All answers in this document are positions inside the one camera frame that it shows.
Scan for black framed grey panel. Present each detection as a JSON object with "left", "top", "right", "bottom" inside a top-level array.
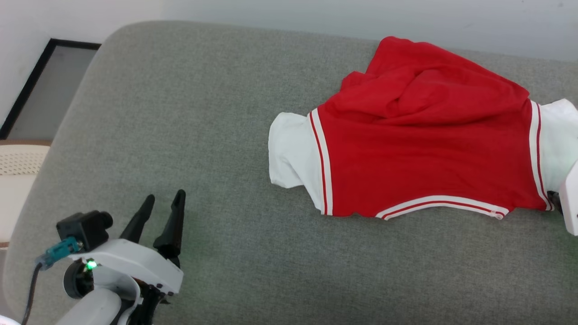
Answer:
[{"left": 0, "top": 38, "right": 101, "bottom": 140}]

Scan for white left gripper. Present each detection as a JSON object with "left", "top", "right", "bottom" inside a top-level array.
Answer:
[{"left": 68, "top": 189, "right": 186, "bottom": 296}]

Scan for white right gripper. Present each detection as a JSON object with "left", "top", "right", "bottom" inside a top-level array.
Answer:
[{"left": 547, "top": 160, "right": 578, "bottom": 236}]

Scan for red white basketball jersey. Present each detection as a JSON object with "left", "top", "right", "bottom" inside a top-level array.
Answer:
[{"left": 268, "top": 36, "right": 578, "bottom": 221}]

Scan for beige plastic laundry basket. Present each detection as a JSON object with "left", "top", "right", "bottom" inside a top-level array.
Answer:
[{"left": 0, "top": 140, "right": 52, "bottom": 246}]

